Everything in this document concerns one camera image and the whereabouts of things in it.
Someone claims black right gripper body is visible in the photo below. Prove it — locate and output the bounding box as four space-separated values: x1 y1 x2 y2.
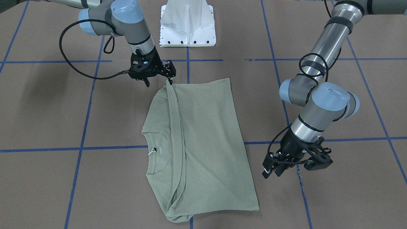
128 48 164 81

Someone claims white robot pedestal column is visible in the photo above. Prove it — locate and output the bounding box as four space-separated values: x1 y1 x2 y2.
159 0 217 47

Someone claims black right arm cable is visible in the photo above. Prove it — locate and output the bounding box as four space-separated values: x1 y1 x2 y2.
59 19 131 80

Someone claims sage green long-sleeve shirt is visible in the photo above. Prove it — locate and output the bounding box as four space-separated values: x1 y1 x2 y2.
141 78 259 223

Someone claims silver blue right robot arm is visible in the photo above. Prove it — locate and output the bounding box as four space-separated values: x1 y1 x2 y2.
57 0 176 87

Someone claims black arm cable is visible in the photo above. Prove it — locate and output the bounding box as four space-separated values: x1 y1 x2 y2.
267 52 342 166
59 19 131 80

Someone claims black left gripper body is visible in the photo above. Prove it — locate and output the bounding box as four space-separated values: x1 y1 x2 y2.
271 129 333 171

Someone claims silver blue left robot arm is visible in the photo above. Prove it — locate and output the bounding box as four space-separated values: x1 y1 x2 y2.
262 0 407 179

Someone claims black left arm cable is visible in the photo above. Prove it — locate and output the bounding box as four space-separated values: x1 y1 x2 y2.
267 52 342 166

